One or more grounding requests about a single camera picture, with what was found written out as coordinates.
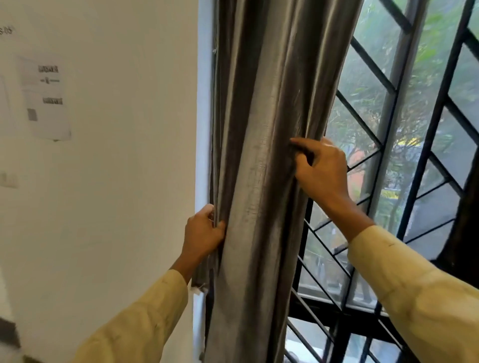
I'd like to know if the white paper notice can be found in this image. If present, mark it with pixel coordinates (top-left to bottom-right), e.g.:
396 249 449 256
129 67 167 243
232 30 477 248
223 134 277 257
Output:
14 54 72 142

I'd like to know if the person's left forearm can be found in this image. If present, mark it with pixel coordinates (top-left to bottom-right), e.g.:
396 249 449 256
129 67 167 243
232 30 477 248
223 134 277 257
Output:
71 251 197 363

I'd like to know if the person's left hand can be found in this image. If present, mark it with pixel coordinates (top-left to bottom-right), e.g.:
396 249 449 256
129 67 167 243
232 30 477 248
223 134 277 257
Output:
181 204 227 265

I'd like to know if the grey window frame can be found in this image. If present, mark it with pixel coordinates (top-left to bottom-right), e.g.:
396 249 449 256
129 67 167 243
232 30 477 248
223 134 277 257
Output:
344 0 431 311

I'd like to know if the grey curtain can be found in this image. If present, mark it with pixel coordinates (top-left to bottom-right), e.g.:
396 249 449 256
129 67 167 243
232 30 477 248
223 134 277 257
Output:
192 0 365 363

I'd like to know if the black window grille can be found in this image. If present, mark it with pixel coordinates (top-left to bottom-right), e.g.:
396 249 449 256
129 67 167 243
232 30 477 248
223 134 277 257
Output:
284 0 479 363

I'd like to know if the person's right hand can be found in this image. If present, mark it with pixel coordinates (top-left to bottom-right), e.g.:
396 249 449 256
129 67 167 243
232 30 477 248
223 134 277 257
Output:
290 137 350 202

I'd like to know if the person's right forearm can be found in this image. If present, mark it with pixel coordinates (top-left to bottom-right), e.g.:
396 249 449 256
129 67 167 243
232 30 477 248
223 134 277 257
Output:
317 189 479 363

